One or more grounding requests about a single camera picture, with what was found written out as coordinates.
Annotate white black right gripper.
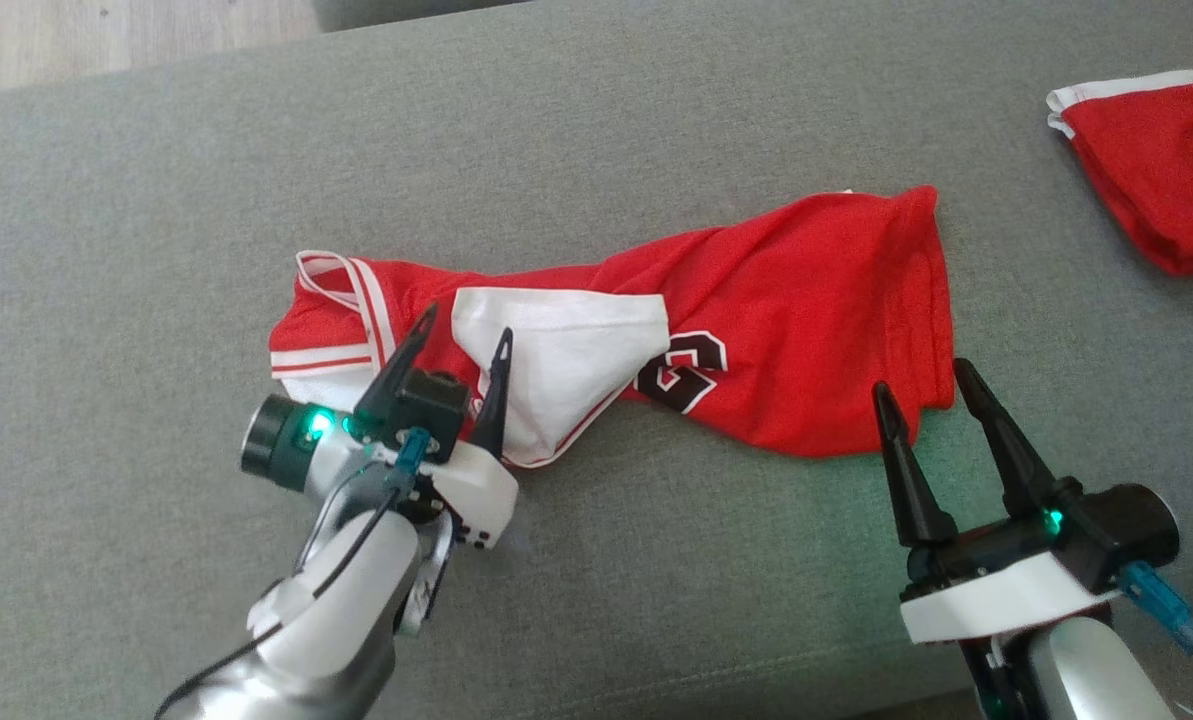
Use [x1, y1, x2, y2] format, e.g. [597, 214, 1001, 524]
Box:
[873, 357, 1123, 646]

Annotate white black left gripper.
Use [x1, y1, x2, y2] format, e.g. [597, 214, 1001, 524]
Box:
[241, 302, 520, 551]

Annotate blue-plug right arm cable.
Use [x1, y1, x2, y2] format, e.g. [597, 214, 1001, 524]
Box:
[1119, 560, 1193, 701]

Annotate red number 23 jersey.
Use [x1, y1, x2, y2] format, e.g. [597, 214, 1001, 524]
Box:
[268, 185, 957, 469]

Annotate red garment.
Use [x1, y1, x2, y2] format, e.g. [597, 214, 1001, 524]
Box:
[1046, 68, 1193, 278]

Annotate large grey sofa chaise cushion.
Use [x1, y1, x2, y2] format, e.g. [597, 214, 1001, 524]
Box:
[0, 0, 1193, 720]

